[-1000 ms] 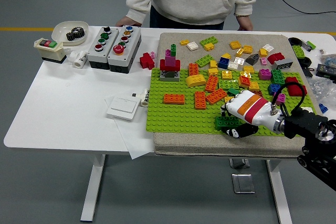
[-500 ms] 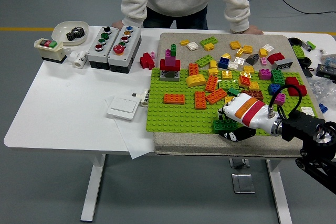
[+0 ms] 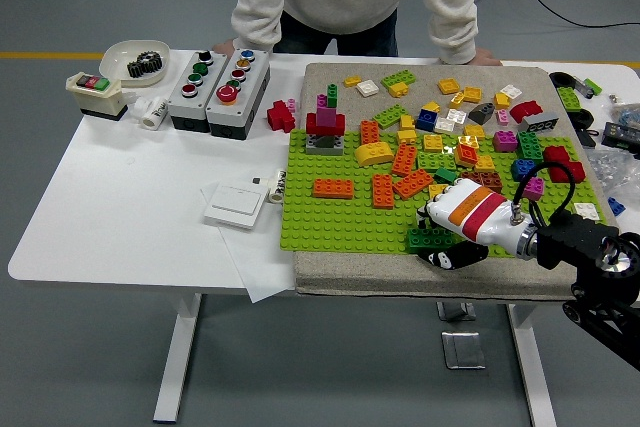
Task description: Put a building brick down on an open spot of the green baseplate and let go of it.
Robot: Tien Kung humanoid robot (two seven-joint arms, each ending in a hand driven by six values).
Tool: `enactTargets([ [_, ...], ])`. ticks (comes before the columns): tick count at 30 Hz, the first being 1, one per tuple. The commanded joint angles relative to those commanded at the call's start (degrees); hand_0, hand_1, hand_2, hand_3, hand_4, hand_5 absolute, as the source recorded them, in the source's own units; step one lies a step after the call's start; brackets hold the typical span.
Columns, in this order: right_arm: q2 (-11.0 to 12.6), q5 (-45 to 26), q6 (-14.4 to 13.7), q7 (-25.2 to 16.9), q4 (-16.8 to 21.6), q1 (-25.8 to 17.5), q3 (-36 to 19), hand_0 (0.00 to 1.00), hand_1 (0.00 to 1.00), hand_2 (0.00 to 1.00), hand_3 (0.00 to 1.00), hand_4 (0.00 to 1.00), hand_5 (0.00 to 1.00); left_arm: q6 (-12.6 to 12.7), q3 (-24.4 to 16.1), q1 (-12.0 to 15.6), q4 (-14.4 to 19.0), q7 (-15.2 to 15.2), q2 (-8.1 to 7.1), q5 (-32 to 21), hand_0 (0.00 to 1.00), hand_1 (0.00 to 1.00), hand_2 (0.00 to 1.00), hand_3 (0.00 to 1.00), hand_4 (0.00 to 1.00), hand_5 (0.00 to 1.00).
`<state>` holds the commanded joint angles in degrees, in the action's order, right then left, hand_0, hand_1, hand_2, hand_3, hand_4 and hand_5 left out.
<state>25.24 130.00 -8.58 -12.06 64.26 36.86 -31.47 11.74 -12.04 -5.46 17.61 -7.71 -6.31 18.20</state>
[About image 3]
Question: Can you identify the yellow arch brick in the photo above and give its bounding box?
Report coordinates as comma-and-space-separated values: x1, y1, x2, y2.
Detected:
353, 141, 394, 168

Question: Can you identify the black key fob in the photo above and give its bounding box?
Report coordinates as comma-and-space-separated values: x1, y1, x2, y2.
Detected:
574, 127, 600, 149

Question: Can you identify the red stepped brick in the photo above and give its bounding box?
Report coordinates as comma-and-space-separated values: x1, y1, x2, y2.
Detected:
543, 145, 586, 184

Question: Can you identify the light grey base brick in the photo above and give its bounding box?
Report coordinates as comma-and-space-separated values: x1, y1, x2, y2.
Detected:
304, 134, 346, 157

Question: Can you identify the white wall switch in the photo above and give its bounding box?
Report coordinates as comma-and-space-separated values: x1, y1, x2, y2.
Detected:
202, 185, 268, 232

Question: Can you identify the clear bag of screws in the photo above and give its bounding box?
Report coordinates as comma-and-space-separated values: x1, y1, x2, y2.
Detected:
584, 149, 640, 198

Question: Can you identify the dark green tall brick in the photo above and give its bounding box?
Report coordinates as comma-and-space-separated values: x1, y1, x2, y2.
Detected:
515, 131, 545, 164

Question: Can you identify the grey four-button box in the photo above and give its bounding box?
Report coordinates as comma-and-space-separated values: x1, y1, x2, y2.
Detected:
167, 50, 230, 135

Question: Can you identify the person's left hand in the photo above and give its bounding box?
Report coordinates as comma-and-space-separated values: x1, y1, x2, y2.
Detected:
469, 48, 503, 67

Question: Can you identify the green studded baseplate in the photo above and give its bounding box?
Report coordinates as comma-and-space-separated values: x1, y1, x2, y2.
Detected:
278, 129, 609, 257

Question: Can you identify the orange and yellow brick stack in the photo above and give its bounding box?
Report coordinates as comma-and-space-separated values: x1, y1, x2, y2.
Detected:
453, 142, 479, 169

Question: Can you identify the cream red-green switch box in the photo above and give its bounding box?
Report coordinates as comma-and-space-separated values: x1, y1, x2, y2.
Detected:
65, 71, 128, 123

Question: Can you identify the clear plastic bag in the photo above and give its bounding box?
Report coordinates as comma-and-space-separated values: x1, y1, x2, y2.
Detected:
603, 100, 640, 128

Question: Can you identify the red arch brick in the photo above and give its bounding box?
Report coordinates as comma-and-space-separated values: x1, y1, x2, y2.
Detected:
509, 99, 544, 124

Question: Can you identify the grey-brown mat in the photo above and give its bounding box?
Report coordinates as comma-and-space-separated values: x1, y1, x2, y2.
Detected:
292, 61, 626, 302

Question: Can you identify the magenta square brick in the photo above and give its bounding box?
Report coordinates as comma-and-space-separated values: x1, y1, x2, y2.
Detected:
491, 129, 519, 153
519, 176, 545, 201

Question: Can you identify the white paper sheet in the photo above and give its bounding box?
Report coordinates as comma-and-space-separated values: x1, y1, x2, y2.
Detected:
199, 181, 297, 306

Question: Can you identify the white pipe fitting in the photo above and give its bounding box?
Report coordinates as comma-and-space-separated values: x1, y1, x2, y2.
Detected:
130, 95, 170, 131

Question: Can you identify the small metal floor plate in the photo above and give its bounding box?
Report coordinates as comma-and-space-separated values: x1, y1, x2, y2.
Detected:
436, 300, 479, 323

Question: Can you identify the white table leg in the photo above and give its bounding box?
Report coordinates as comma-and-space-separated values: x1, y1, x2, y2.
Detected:
152, 293, 204, 424
506, 303, 559, 427

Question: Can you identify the grey emergency stop box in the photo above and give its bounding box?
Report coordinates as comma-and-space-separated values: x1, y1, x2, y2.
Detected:
205, 47, 273, 141

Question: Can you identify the orange long brick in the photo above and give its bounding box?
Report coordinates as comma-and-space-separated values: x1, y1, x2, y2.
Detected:
358, 119, 382, 146
370, 172, 396, 210
311, 177, 354, 200
391, 167, 435, 200
390, 142, 418, 177

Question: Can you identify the lime long brick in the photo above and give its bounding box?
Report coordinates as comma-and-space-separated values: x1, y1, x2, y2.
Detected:
371, 103, 409, 130
380, 68, 418, 90
415, 151, 458, 172

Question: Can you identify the wide red brick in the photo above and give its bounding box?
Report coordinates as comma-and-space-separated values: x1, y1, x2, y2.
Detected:
305, 111, 347, 137

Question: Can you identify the grey long brick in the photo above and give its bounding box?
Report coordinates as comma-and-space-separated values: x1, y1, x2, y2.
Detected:
521, 111, 560, 135

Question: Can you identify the blue square brick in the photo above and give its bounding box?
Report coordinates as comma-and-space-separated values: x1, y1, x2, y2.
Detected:
510, 159, 539, 182
415, 108, 441, 133

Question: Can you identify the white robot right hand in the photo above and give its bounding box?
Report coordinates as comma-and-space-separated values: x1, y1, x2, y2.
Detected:
415, 179, 527, 271

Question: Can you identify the red cross-shaped brick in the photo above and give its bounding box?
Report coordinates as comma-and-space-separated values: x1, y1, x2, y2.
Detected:
266, 100, 297, 134

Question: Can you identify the dark green long brick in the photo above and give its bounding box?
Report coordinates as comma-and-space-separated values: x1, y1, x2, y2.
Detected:
407, 226, 459, 254

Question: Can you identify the white printed cylinder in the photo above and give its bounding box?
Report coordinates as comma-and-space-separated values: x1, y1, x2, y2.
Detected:
267, 169, 288, 206

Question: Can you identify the black display device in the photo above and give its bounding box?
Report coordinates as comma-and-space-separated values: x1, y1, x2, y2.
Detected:
601, 121, 640, 149

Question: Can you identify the white bowl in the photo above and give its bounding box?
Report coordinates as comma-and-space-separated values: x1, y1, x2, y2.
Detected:
98, 39, 171, 89

